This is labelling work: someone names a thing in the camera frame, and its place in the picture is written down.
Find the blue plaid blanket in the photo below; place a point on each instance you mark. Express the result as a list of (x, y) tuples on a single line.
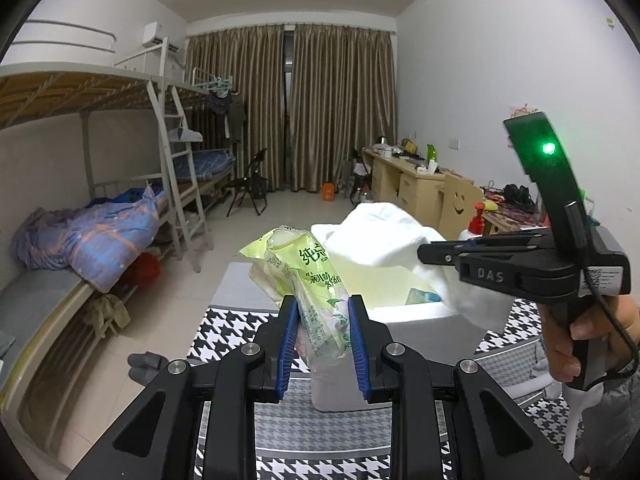
[(95, 235)]

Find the person's right hand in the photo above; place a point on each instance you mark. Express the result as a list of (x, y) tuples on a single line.
[(580, 332)]

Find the houndstooth table mat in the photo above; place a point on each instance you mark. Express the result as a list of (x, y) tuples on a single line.
[(325, 440)]

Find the grey slipper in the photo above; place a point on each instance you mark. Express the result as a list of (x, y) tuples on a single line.
[(145, 364)]

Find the black headphones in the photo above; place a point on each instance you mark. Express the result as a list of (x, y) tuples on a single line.
[(517, 195)]

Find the green tissue pack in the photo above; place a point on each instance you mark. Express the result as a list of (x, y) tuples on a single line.
[(310, 280)]

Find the white plastic bin with bag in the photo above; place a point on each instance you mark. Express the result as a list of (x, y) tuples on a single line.
[(415, 325)]

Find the yellow cloth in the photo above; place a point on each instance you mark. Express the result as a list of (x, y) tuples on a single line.
[(491, 205)]

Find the white air conditioner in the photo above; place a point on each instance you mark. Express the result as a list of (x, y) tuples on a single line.
[(157, 36)]

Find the blue bed mattress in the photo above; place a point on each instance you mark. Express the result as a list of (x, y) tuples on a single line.
[(212, 162)]

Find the wooden desk with patterned cover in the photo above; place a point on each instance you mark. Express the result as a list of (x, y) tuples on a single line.
[(505, 220)]

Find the white bunk bed ladder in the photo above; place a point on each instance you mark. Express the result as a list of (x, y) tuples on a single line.
[(177, 160)]

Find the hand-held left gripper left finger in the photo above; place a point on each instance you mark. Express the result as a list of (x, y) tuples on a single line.
[(289, 350)]

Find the orange plastic container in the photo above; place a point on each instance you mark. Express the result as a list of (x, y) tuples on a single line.
[(328, 192)]

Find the wooden desk with drawers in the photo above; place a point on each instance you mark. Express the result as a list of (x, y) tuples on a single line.
[(395, 185)]

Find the dark hanging clothes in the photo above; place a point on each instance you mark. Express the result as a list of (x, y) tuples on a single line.
[(227, 110)]

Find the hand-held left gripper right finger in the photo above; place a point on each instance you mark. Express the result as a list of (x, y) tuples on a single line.
[(357, 350)]

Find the pink wall poster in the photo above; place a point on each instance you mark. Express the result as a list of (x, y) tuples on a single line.
[(520, 109)]

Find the green bottle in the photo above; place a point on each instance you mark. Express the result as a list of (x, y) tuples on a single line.
[(431, 152)]

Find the black folding chair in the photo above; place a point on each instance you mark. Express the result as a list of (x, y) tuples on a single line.
[(250, 185)]

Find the white metal bunk bed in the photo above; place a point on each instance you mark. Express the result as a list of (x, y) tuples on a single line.
[(60, 95)]

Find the white lotion pump bottle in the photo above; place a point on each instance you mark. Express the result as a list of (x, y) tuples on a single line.
[(472, 225)]

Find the red bag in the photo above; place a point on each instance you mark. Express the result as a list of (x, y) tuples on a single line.
[(145, 272)]

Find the person's grey clothing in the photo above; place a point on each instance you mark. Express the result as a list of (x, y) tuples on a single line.
[(615, 415)]

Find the wooden chair with face cutout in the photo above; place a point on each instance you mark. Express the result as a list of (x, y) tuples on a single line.
[(457, 205)]

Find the beige cloth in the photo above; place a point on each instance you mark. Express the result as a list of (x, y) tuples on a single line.
[(105, 312)]

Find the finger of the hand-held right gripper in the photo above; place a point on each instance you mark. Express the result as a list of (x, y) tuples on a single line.
[(485, 247), (515, 275)]

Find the brown striped curtain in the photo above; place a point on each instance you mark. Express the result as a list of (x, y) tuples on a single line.
[(345, 110), (240, 110)]

